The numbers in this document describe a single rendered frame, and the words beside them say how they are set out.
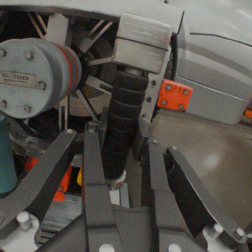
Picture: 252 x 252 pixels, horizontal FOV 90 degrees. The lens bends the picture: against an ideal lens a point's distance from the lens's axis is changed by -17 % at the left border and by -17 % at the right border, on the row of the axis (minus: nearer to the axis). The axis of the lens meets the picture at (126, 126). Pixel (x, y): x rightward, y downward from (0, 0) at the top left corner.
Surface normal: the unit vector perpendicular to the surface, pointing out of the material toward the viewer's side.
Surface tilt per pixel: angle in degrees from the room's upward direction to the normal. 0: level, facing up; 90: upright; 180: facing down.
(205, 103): 90
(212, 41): 90
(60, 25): 90
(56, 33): 90
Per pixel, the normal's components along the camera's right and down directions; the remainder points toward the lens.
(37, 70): 0.06, 0.42
